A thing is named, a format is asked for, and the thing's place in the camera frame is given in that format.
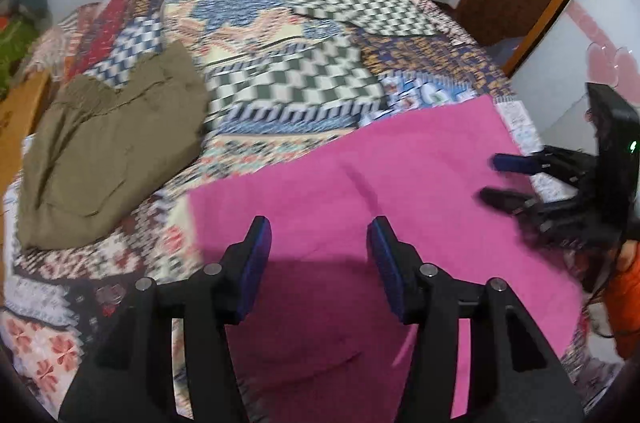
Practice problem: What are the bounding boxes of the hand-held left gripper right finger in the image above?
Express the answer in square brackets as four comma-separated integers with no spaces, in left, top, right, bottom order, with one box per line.
[366,215,586,423]

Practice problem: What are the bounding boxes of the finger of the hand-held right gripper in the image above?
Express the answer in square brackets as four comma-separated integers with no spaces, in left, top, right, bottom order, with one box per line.
[491,152,551,174]
[479,187,542,215]

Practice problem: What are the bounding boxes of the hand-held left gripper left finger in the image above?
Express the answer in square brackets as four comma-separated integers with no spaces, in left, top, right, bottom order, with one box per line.
[59,215,274,423]

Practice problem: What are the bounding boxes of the pink pants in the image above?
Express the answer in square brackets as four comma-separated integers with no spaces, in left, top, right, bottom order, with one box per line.
[187,96,583,421]

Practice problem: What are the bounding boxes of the person's right forearm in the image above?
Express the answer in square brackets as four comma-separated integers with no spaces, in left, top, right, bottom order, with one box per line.
[602,240,640,359]

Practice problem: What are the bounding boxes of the olive green pants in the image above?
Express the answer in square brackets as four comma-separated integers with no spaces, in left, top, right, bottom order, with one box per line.
[17,40,211,251]

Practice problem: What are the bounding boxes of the white wardrobe door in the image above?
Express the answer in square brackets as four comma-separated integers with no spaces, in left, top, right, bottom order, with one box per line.
[510,0,640,154]

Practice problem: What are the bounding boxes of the patchwork printed blanket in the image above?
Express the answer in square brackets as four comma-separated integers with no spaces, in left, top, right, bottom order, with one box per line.
[0,0,626,423]

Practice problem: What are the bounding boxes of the mustard yellow flowered cloth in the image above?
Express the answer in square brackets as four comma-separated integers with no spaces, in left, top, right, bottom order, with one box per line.
[0,70,51,199]

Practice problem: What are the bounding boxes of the green printed bag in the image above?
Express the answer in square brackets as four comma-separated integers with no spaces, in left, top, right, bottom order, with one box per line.
[0,16,39,99]

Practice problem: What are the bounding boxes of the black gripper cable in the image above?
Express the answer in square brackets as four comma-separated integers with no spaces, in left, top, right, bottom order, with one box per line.
[582,248,621,339]

